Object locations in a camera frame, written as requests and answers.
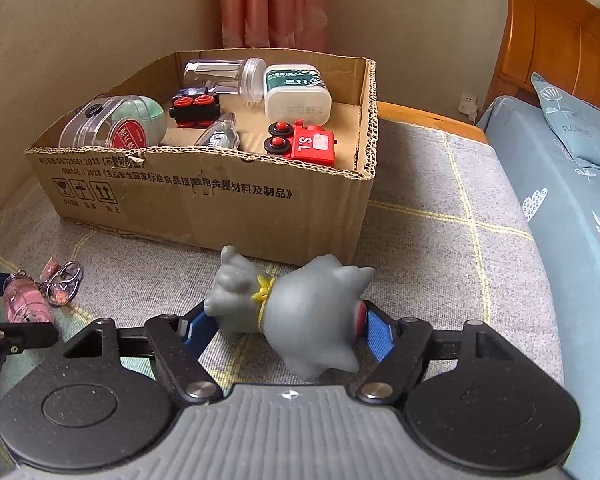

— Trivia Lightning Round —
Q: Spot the wooden headboard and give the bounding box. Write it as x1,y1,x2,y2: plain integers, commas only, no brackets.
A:
487,0,600,121

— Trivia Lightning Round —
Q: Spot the clear round mint container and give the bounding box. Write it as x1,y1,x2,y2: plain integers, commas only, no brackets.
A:
58,95,166,151

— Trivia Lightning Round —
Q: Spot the blue printed pillow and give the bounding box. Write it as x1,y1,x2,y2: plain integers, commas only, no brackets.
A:
530,72,600,178

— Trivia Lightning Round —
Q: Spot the red toy train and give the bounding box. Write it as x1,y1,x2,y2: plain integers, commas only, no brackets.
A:
263,119,338,168

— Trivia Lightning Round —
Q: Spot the small clear plastic case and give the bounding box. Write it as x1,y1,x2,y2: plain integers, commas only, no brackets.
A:
200,112,240,151

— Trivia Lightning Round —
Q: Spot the grey checked blanket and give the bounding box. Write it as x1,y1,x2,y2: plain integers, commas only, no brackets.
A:
0,117,566,480

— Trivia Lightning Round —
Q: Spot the cardboard box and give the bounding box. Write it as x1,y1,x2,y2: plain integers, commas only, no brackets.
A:
24,49,379,267

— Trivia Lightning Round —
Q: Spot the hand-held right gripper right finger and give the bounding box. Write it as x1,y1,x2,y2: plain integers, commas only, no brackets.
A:
356,305,511,403

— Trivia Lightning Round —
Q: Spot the pink curtain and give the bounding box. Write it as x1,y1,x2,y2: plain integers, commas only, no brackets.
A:
219,0,329,52

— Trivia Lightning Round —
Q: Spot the black toy train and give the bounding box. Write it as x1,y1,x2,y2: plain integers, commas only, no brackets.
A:
169,87,222,128

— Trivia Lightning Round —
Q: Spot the clear plastic jar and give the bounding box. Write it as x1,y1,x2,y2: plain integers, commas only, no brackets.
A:
183,57,267,101

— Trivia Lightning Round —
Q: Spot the white green lidded container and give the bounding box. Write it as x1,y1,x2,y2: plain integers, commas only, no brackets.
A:
264,63,331,125

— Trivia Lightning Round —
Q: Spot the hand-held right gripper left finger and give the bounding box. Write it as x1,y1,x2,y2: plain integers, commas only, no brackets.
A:
62,305,225,406

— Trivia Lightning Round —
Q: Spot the pink bottle keychain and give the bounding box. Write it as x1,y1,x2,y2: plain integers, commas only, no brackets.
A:
2,257,84,326

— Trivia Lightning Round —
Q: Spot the blue bed sheet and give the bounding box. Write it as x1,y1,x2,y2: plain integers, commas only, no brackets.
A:
475,95,600,480

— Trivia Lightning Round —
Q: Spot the grey toy figure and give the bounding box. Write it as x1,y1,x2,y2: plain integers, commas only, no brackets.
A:
203,245,376,376

